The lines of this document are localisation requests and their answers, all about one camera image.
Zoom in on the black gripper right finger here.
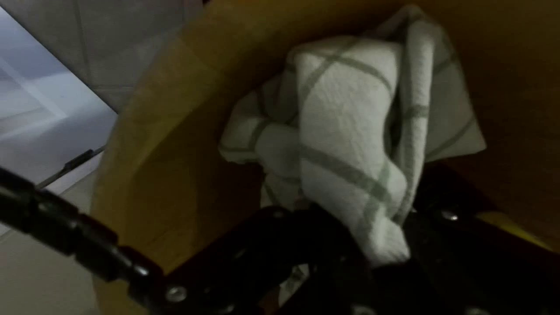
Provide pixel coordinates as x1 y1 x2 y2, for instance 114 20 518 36
401 165 560 315

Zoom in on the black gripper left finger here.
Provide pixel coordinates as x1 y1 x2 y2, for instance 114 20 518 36
165 200 382 315

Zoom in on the white green-checked cloth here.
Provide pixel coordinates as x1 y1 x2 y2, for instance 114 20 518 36
217 4 490 268

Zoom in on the zebra-patterned wooden bowl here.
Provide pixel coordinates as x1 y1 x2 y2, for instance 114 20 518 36
89 0 560 315

